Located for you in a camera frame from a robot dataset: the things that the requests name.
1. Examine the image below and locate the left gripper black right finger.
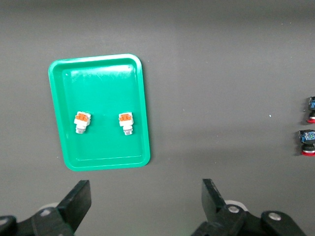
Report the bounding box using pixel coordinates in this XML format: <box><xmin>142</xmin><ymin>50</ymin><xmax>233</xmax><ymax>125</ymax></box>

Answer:
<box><xmin>190</xmin><ymin>178</ymin><xmax>307</xmax><ymax>236</ymax></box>

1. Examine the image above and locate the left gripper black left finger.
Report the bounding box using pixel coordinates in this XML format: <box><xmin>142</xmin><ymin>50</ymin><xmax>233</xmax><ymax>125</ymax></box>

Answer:
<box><xmin>0</xmin><ymin>179</ymin><xmax>92</xmax><ymax>236</ymax></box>

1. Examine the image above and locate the green pushbutton white orange body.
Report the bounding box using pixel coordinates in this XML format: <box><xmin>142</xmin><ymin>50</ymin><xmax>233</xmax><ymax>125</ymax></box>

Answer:
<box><xmin>73</xmin><ymin>111</ymin><xmax>94</xmax><ymax>135</ymax></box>
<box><xmin>118</xmin><ymin>112</ymin><xmax>135</xmax><ymax>136</ymax></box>

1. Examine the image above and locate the green plastic tray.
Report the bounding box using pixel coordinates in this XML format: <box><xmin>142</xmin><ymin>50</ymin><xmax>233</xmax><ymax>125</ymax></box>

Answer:
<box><xmin>48</xmin><ymin>53</ymin><xmax>151</xmax><ymax>172</ymax></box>

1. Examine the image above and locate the red mushroom pushbutton switch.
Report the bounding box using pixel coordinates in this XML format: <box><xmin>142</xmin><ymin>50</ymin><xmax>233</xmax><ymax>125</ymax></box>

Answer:
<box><xmin>306</xmin><ymin>96</ymin><xmax>315</xmax><ymax>124</ymax></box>
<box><xmin>298</xmin><ymin>129</ymin><xmax>315</xmax><ymax>156</ymax></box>

